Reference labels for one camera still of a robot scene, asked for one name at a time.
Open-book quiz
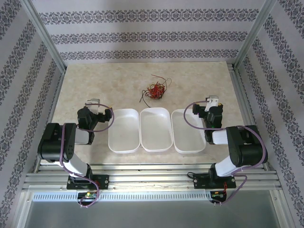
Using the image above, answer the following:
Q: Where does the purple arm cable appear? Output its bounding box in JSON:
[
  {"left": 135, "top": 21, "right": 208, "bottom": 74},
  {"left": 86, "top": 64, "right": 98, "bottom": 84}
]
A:
[
  {"left": 184, "top": 99, "right": 268, "bottom": 207},
  {"left": 58, "top": 103, "right": 116, "bottom": 209}
]

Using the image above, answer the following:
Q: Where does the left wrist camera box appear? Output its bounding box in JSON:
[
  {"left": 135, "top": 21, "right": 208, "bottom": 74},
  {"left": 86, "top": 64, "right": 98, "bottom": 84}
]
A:
[{"left": 85, "top": 98, "right": 105, "bottom": 114}]

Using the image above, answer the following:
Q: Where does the white plastic tray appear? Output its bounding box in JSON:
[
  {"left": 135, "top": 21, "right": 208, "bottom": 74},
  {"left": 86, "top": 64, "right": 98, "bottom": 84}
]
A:
[
  {"left": 139, "top": 107, "right": 173, "bottom": 152},
  {"left": 171, "top": 108, "right": 206, "bottom": 154},
  {"left": 108, "top": 108, "right": 140, "bottom": 154}
]

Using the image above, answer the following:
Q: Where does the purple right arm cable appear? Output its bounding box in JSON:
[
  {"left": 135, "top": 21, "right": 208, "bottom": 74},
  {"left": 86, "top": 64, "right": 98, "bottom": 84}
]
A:
[{"left": 184, "top": 99, "right": 268, "bottom": 207}]

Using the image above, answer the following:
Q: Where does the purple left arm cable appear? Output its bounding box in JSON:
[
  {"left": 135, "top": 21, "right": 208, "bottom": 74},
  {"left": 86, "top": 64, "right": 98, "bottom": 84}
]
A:
[{"left": 58, "top": 103, "right": 116, "bottom": 209}]

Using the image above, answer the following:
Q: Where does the aluminium side rail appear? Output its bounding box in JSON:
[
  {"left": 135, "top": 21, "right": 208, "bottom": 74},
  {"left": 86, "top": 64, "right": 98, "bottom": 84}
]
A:
[
  {"left": 227, "top": 62, "right": 270, "bottom": 171},
  {"left": 35, "top": 68, "right": 66, "bottom": 173}
]

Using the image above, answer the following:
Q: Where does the aluminium corner post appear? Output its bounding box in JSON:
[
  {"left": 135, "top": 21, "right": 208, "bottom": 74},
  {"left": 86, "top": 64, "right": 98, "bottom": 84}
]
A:
[
  {"left": 22, "top": 0, "right": 67, "bottom": 73},
  {"left": 234, "top": 0, "right": 277, "bottom": 71}
]

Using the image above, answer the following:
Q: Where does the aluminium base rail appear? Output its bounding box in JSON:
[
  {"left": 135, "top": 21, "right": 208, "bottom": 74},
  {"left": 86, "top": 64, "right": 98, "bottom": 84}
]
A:
[{"left": 23, "top": 163, "right": 279, "bottom": 190}]

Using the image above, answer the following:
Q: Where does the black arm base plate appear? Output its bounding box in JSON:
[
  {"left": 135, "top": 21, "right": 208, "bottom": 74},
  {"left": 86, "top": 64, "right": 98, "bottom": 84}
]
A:
[
  {"left": 67, "top": 174, "right": 110, "bottom": 190},
  {"left": 193, "top": 173, "right": 236, "bottom": 190}
]

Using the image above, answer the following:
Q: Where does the slotted white cable duct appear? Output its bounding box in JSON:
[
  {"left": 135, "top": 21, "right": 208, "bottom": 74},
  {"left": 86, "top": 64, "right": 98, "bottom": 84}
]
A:
[{"left": 32, "top": 191, "right": 212, "bottom": 201}]

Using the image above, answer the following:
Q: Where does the grey metal panel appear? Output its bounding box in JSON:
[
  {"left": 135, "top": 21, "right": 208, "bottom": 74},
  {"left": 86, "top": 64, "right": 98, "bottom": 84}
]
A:
[{"left": 23, "top": 200, "right": 281, "bottom": 228}]

